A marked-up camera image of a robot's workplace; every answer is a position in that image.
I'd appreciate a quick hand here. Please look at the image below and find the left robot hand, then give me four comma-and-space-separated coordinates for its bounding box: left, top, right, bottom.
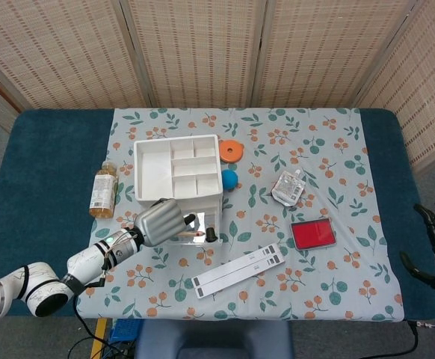
133, 197, 197, 248

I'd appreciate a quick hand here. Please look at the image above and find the white plastic drawer organizer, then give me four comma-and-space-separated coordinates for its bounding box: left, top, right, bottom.
133, 134, 225, 246

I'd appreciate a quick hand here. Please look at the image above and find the amber drink bottle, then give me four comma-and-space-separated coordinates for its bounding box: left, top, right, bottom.
88, 159, 120, 218

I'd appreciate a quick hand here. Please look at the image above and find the blue ball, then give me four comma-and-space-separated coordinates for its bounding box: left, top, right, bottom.
220, 169, 240, 191

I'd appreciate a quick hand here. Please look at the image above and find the white folding stand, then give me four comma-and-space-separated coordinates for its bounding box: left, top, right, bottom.
191, 242, 286, 300

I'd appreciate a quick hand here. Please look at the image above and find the orange round disc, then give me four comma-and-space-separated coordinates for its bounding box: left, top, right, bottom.
219, 138, 244, 163

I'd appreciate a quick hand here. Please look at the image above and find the blue plastic crate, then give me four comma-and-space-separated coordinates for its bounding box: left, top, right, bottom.
111, 319, 144, 343

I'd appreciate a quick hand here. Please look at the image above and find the blue-grey chair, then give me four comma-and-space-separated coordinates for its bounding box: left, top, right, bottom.
134, 320, 294, 359

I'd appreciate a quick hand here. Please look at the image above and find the clear plastic packet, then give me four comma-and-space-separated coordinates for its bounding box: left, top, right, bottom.
270, 168, 306, 206

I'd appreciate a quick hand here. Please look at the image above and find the red ink pad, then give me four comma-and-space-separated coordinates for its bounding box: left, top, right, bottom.
290, 218, 337, 251

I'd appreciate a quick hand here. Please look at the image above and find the floral tablecloth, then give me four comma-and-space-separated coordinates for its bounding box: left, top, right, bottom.
74, 107, 405, 322

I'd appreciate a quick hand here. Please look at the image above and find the bamboo folding screen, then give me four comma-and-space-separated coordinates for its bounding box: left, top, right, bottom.
0, 0, 435, 173

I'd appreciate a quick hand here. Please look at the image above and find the black cable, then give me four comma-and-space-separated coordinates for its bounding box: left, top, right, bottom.
407, 320, 435, 359
73, 274, 136, 359

